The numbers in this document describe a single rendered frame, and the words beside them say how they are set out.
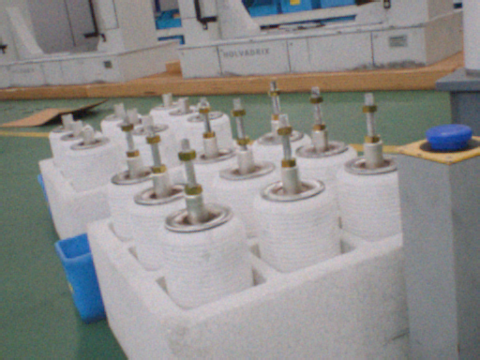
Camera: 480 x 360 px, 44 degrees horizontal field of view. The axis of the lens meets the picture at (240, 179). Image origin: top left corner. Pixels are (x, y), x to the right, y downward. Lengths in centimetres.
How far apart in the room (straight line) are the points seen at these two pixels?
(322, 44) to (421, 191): 234
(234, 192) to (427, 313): 28
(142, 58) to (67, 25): 416
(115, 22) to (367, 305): 336
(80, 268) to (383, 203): 51
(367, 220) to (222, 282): 20
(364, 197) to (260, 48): 241
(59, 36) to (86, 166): 689
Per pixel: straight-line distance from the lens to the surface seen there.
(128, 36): 393
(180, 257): 62
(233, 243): 62
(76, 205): 110
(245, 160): 78
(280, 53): 301
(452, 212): 55
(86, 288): 101
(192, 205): 63
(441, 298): 60
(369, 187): 71
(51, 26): 794
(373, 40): 275
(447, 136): 56
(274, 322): 64
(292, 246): 66
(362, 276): 68
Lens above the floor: 47
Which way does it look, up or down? 17 degrees down
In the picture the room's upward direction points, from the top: 9 degrees counter-clockwise
